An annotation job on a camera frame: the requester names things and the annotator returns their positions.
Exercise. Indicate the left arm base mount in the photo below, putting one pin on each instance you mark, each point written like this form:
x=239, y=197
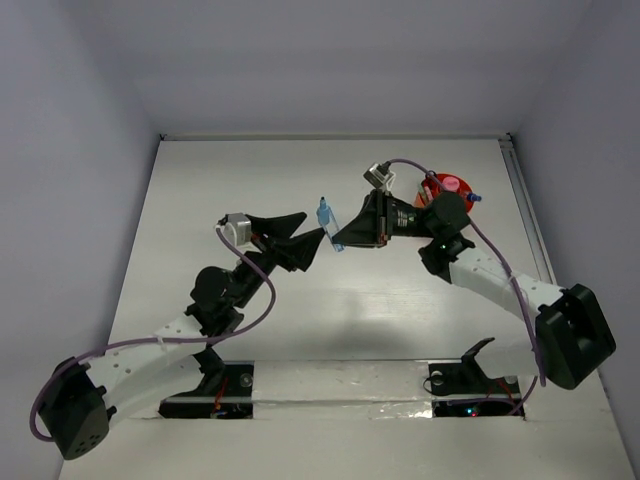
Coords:
x=223, y=393

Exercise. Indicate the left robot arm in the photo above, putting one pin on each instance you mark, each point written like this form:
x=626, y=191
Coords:
x=87, y=395

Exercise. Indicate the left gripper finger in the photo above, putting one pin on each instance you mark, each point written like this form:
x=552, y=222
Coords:
x=298, y=253
x=278, y=227

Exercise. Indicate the aluminium rail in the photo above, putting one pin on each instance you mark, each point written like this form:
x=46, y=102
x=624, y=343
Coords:
x=531, y=225

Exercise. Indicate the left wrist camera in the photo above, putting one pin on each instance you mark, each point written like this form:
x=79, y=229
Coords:
x=236, y=229

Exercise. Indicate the orange round container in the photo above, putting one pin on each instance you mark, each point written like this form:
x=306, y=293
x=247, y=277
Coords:
x=421, y=201

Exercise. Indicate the blue transparent pen cap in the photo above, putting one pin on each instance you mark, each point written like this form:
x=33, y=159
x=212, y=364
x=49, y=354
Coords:
x=337, y=246

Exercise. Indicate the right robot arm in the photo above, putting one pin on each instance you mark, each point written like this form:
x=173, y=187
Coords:
x=569, y=337

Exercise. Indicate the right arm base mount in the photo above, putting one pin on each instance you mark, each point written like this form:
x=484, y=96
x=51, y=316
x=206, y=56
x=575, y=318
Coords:
x=461, y=389

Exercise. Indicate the blue highlighter pen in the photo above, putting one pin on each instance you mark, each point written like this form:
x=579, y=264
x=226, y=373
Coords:
x=326, y=218

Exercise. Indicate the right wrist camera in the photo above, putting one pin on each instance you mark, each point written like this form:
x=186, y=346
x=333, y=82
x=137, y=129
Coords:
x=380, y=176

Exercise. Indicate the pink glue bottle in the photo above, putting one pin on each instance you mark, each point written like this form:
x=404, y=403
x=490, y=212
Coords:
x=451, y=183

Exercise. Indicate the black scissors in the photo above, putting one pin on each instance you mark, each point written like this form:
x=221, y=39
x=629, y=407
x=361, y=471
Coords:
x=429, y=175

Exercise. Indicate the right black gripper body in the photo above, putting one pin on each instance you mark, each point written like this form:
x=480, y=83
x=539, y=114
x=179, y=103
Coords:
x=393, y=220

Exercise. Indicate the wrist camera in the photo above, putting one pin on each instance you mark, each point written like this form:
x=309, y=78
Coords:
x=236, y=229
x=380, y=176

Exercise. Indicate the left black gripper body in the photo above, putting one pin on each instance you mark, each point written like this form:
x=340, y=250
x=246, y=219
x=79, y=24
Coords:
x=266, y=247

